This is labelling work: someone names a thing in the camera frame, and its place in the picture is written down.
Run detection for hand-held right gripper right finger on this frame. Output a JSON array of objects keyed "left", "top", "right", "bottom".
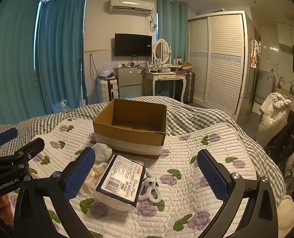
[{"left": 197, "top": 149, "right": 279, "bottom": 238}]

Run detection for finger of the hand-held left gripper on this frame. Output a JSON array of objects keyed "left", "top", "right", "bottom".
[
  {"left": 0, "top": 137, "right": 45, "bottom": 173},
  {"left": 0, "top": 128, "right": 19, "bottom": 154}
]

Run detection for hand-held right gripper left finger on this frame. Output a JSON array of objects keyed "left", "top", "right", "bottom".
[{"left": 13, "top": 147, "right": 96, "bottom": 238}]

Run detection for cream lace cloth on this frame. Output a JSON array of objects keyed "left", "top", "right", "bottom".
[{"left": 80, "top": 162, "right": 109, "bottom": 196}]

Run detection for white sock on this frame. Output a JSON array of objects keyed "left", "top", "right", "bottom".
[{"left": 91, "top": 142, "right": 113, "bottom": 164}]

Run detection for dark tissue pack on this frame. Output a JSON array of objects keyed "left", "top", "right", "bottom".
[{"left": 95, "top": 154, "right": 146, "bottom": 212}]

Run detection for brown cardboard box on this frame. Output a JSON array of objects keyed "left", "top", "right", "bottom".
[{"left": 93, "top": 98, "right": 168, "bottom": 159}]

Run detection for white hair scrunchie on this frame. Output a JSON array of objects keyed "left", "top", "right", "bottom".
[{"left": 147, "top": 186, "right": 161, "bottom": 203}]

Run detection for white plastic rings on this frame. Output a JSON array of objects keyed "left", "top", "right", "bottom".
[{"left": 138, "top": 177, "right": 158, "bottom": 200}]

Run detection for person's left hand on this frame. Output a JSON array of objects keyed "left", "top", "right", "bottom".
[{"left": 0, "top": 194, "right": 16, "bottom": 226}]

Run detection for white floral quilted mat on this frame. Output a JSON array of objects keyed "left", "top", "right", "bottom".
[{"left": 13, "top": 117, "right": 284, "bottom": 238}]

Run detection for clear water jug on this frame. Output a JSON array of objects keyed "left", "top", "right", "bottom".
[{"left": 58, "top": 100, "right": 71, "bottom": 113}]

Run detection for wide teal curtain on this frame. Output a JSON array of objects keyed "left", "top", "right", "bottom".
[{"left": 0, "top": 0, "right": 42, "bottom": 129}]

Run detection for dark floral garment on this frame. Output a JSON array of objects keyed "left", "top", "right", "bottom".
[{"left": 265, "top": 110, "right": 294, "bottom": 176}]

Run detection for white garment on chair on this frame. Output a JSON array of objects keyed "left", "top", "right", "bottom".
[{"left": 257, "top": 92, "right": 292, "bottom": 149}]

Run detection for dark suitcase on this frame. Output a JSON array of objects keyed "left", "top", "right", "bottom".
[{"left": 183, "top": 71, "right": 196, "bottom": 104}]

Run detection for teal window curtain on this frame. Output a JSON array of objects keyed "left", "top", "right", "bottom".
[{"left": 35, "top": 0, "right": 88, "bottom": 116}]

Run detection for grey washing machine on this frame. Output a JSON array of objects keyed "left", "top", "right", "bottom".
[{"left": 255, "top": 70, "right": 275, "bottom": 103}]

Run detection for clear plastic bag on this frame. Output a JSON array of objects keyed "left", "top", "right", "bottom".
[{"left": 98, "top": 62, "right": 118, "bottom": 78}]

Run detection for grey small fridge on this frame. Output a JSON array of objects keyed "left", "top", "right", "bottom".
[{"left": 115, "top": 66, "right": 144, "bottom": 99}]

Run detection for white dressing table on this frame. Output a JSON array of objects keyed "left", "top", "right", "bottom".
[{"left": 144, "top": 70, "right": 187, "bottom": 102}]

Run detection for white louvred wardrobe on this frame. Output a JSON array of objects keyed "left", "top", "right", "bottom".
[{"left": 188, "top": 10, "right": 249, "bottom": 116}]

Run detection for pink hanging cloth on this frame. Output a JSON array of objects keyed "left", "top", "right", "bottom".
[{"left": 250, "top": 40, "right": 261, "bottom": 68}]

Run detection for white oval vanity mirror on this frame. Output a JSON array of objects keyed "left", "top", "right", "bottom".
[{"left": 153, "top": 38, "right": 171, "bottom": 66}]

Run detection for narrow teal curtain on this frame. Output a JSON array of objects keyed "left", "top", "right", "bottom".
[{"left": 157, "top": 0, "right": 189, "bottom": 100}]

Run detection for white air conditioner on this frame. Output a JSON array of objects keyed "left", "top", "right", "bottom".
[{"left": 108, "top": 0, "right": 155, "bottom": 14}]

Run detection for black wall television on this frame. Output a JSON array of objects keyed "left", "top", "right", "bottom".
[{"left": 114, "top": 33, "right": 153, "bottom": 57}]

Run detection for white wall cabinets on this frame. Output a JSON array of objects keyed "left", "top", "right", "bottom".
[{"left": 276, "top": 22, "right": 294, "bottom": 52}]

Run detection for air conditioner power cable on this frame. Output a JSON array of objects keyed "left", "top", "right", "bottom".
[{"left": 147, "top": 13, "right": 159, "bottom": 34}]

